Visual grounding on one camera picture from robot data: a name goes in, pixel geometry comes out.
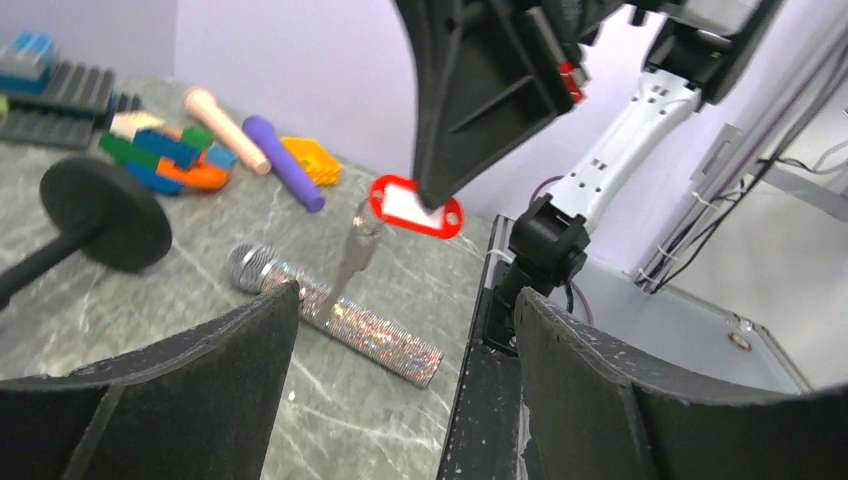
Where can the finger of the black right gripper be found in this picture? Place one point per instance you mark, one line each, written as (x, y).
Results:
(489, 77)

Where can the pink toy microphone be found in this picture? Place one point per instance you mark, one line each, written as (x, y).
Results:
(202, 106)

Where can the yellow orange window brick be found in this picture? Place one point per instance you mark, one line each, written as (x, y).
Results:
(317, 162)

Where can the black microphone stand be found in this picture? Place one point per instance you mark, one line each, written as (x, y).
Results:
(100, 210)

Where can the grey baseplate brick stack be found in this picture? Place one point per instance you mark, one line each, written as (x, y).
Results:
(51, 102)

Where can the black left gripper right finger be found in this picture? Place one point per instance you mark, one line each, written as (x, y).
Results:
(603, 409)

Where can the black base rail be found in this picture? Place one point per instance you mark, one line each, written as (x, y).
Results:
(484, 438)

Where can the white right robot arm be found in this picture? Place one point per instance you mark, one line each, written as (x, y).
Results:
(696, 59)

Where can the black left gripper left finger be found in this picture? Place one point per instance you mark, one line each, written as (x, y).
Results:
(200, 404)

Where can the orange ring brick assembly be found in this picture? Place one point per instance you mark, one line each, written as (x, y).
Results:
(164, 158)

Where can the purple toy microphone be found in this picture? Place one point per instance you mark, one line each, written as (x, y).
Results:
(283, 163)

